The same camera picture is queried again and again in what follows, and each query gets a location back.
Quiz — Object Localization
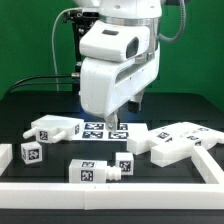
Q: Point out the white chair back frame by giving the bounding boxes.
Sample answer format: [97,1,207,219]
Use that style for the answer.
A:
[148,122,224,149]

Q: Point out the white left border rail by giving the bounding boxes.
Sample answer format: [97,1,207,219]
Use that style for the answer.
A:
[0,144,13,176]

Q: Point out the grey corrugated hose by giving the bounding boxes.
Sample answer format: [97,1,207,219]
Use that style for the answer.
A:
[159,0,187,44]

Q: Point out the white chair seat with pegs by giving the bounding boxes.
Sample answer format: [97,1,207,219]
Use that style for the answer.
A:
[23,115,84,143]

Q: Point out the white thin cable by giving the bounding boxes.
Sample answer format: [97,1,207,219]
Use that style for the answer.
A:
[50,7,78,92]

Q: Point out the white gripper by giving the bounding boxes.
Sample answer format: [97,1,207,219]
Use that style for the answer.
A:
[80,49,160,131]

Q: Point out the white block chair part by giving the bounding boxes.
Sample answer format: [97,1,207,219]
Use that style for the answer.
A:
[126,134,193,167]

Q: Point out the white border rail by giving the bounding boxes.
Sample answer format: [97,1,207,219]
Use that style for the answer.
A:
[191,146,224,185]
[0,183,224,210]
[0,144,13,176]

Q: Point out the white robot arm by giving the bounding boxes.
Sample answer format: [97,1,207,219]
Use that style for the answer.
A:
[73,0,179,131]

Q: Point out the black cables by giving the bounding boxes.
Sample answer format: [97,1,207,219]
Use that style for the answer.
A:
[5,73,81,95]

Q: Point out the white marker sheet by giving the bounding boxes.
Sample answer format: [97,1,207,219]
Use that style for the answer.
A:
[71,121,149,142]

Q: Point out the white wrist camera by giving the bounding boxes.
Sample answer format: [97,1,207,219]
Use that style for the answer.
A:
[79,20,150,62]

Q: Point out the white right border rail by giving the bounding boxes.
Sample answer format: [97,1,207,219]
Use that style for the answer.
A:
[191,146,224,185]

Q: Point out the white tagged cube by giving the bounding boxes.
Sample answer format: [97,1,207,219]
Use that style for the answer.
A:
[21,141,42,164]
[115,152,134,175]

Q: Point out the white front border rail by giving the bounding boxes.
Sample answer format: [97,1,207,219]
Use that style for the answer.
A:
[0,183,224,210]

